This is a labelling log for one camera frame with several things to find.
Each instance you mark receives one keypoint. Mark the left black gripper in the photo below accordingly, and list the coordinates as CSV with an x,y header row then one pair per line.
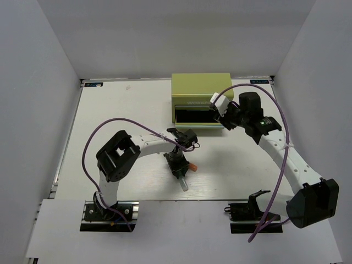
x,y
182,166

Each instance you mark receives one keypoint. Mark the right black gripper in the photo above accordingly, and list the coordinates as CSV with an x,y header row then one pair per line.
x,y
224,120

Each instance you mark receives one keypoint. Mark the green highlighter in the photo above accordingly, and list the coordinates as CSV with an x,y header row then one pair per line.
x,y
183,184

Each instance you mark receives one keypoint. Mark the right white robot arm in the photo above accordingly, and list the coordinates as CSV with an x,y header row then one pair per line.
x,y
314,198

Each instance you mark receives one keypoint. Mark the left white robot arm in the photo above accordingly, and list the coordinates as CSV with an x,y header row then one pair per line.
x,y
117,157

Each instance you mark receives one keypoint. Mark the orange highlighter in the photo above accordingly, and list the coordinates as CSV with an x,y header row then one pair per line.
x,y
193,167

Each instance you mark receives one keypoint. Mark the right blue corner label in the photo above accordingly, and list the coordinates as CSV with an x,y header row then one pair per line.
x,y
259,81

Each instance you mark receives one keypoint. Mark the blue corner label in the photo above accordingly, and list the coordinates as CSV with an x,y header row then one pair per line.
x,y
93,84
259,81

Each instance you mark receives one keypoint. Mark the green metal drawer chest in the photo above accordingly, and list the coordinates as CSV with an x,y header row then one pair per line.
x,y
196,88

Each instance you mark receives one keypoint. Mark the left blue corner label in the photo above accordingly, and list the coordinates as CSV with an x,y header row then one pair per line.
x,y
93,84

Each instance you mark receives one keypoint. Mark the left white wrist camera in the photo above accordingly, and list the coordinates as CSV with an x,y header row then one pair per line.
x,y
189,146

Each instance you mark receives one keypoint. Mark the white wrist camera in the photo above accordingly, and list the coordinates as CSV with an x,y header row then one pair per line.
x,y
189,146
219,103

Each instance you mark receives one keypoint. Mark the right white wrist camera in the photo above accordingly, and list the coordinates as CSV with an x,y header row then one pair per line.
x,y
219,103

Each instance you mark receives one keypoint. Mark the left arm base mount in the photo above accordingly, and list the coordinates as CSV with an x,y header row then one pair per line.
x,y
93,221

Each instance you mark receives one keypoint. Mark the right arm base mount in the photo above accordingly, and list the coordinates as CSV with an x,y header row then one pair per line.
x,y
245,216

